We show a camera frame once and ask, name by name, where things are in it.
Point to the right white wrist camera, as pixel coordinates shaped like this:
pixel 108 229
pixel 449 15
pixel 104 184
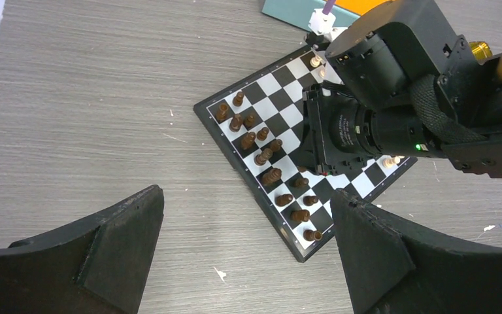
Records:
pixel 322 29

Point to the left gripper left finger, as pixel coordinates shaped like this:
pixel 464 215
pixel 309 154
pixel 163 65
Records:
pixel 96 264

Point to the dark chess piece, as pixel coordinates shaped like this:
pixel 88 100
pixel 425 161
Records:
pixel 271 177
pixel 263 157
pixel 301 182
pixel 248 140
pixel 276 145
pixel 283 200

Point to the yellow and teal box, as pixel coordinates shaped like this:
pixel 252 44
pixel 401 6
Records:
pixel 298 12

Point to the gold tin tray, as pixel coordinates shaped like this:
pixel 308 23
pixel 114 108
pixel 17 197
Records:
pixel 480 49

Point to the black white chess board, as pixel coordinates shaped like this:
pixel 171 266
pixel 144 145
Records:
pixel 268 102

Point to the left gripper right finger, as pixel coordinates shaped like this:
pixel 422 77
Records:
pixel 394 265

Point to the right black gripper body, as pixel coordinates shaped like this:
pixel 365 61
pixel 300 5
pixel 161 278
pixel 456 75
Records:
pixel 406 84

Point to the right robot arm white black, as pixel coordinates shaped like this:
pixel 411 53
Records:
pixel 488 153

